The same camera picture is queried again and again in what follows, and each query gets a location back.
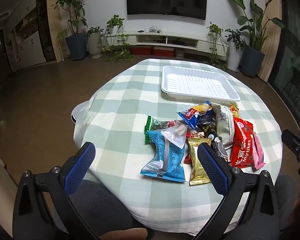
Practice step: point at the large-leaf plant in dark pot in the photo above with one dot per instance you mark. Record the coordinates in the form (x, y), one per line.
(252, 61)

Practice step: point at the orange snack packet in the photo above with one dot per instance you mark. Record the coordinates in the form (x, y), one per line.
(234, 111)

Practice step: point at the beige curtain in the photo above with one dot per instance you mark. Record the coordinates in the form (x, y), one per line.
(271, 42)

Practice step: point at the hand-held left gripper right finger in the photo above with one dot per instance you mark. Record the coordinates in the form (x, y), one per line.
(212, 167)

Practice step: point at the clear silver snack packet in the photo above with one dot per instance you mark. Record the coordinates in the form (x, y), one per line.
(176, 133)

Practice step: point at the plant in tall white pot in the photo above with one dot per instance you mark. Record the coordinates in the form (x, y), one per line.
(234, 60)

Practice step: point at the person's left hand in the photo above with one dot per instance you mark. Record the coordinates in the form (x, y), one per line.
(130, 235)

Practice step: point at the white wall cabinet unit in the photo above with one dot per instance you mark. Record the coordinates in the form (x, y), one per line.
(25, 42)

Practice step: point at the white TV cabinet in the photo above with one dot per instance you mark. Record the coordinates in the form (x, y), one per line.
(145, 36)

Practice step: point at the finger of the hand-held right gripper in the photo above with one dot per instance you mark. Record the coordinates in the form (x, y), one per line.
(291, 137)

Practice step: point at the light blue snack packet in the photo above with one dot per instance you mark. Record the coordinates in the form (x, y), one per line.
(168, 160)

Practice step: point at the green snack packet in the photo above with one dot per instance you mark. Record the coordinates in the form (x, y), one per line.
(156, 123)

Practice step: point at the white plastic tray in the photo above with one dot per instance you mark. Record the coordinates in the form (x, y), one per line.
(197, 83)

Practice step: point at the plant in white ribbed pot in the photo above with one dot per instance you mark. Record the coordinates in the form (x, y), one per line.
(94, 45)

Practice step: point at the person's right leg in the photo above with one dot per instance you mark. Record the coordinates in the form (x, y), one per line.
(285, 195)

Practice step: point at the pink snack packet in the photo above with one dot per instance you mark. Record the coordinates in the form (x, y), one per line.
(258, 155)

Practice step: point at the white round table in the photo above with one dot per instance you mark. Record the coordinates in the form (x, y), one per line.
(78, 112)

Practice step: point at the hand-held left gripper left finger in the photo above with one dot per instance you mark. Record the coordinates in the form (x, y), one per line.
(81, 165)

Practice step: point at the tall tree in blue pot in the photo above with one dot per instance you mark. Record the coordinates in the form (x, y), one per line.
(76, 46)

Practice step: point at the green checked tablecloth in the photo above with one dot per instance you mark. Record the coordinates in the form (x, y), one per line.
(120, 92)

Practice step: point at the slim grassy plant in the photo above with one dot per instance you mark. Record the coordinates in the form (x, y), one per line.
(62, 36)

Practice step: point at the gold snack packet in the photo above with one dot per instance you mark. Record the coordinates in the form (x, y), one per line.
(196, 162)

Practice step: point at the small white pot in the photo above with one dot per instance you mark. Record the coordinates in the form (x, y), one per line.
(180, 53)

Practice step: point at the dark blue snack packet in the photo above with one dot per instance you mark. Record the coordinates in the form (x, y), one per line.
(188, 116)

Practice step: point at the red heart-print snack packet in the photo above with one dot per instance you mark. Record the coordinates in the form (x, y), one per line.
(196, 135)

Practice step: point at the black set-top box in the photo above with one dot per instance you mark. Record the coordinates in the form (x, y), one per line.
(182, 43)

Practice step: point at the glass sliding door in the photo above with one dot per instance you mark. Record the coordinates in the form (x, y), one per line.
(293, 55)

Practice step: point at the black snack packet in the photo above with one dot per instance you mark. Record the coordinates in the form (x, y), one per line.
(218, 148)

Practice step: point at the beige snack packet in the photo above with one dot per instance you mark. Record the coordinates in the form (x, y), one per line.
(225, 125)

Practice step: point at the red storage box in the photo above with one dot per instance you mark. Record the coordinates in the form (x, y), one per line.
(164, 51)
(141, 50)

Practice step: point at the trailing pothos plant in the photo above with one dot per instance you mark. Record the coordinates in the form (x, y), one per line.
(215, 31)
(115, 23)

